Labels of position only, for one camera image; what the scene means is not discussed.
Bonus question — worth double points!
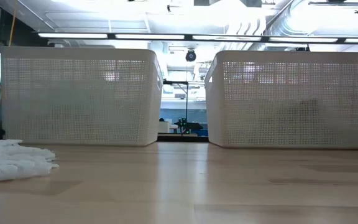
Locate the overhead LED light bar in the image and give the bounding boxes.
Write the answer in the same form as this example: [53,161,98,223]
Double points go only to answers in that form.
[37,32,358,44]

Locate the white lacy garment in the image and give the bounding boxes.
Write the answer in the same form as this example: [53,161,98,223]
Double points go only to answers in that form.
[0,139,60,184]

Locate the black background stand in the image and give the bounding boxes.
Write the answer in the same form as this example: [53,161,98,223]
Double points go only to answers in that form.
[163,80,190,134]

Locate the black metal table frame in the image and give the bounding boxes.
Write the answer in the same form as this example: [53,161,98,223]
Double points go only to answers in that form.
[157,134,209,143]

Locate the white background box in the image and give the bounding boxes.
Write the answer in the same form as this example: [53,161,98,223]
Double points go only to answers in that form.
[158,121,171,134]

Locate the black overhead camera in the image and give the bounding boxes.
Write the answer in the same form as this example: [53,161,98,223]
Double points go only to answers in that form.
[185,48,197,62]

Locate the white perforated plastic basket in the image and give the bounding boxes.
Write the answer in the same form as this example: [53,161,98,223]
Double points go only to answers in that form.
[0,46,164,147]
[204,50,358,149]

